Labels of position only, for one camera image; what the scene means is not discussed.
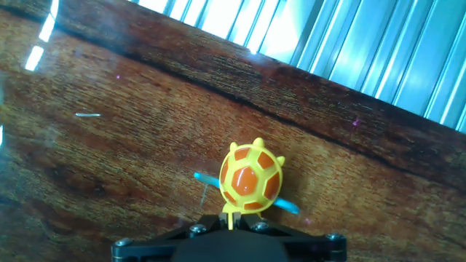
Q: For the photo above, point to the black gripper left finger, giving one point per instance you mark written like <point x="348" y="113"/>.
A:
<point x="153" y="247"/>

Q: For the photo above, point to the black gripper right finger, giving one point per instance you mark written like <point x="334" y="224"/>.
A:
<point x="313" y="247"/>

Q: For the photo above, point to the yellow orange toy turtle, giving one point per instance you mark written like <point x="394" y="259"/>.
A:
<point x="247" y="178"/>

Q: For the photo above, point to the glossy red-brown wooden board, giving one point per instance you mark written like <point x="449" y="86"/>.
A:
<point x="109" y="145"/>

